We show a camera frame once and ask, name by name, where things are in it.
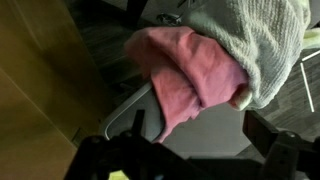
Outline white knit towel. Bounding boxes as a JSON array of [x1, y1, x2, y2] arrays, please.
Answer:
[[184, 0, 313, 112]]

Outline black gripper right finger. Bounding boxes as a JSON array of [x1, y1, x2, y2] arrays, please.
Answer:
[[242, 110, 281, 160]]

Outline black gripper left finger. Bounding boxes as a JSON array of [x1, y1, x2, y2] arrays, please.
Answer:
[[132, 109, 147, 135]]

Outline large brown cardboard box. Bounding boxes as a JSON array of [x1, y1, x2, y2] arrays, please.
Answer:
[[0, 0, 116, 180]]

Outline pink shirt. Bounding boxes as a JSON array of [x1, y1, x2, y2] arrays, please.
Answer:
[[123, 26, 251, 145]]

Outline grey office chair holding clothes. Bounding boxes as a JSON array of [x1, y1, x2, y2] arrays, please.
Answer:
[[99, 81, 255, 160]]

